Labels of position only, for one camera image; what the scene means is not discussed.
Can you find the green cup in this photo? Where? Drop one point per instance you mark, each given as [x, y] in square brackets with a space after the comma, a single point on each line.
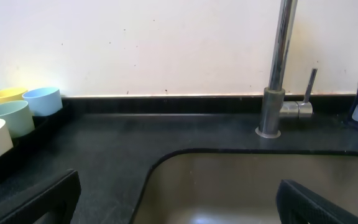
[14, 119]

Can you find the steel tap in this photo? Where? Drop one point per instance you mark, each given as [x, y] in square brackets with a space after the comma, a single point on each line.
[278, 62]

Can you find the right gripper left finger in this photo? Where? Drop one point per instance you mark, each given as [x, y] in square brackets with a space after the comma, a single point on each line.
[51, 191]

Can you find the yellow cup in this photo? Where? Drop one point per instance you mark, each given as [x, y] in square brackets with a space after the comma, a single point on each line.
[6, 95]

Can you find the black tray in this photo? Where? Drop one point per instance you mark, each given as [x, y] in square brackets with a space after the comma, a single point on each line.
[39, 130]

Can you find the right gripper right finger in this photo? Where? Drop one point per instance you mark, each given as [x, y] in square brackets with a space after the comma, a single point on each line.
[303, 205]

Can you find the steel sink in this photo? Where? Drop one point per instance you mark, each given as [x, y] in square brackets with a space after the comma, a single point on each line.
[228, 186]

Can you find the blue cup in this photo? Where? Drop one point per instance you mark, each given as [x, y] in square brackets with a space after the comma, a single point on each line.
[45, 101]

